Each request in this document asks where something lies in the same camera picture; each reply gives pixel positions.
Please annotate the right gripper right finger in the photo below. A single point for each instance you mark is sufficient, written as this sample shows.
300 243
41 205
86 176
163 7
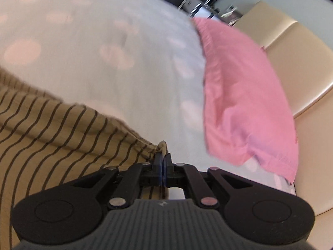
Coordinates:
191 181

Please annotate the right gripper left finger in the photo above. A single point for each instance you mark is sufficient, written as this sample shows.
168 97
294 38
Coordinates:
133 182

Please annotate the brown striped shirt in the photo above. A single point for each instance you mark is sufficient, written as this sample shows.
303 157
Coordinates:
46 142

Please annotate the pink pillow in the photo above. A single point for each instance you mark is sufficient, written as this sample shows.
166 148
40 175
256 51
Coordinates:
246 112

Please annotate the polka dot bed sheet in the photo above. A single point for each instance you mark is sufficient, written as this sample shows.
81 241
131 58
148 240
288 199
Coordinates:
140 61

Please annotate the white bedside table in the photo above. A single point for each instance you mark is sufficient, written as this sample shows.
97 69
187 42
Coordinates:
197 9

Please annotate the cream padded headboard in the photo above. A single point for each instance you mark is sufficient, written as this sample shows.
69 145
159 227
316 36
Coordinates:
303 62

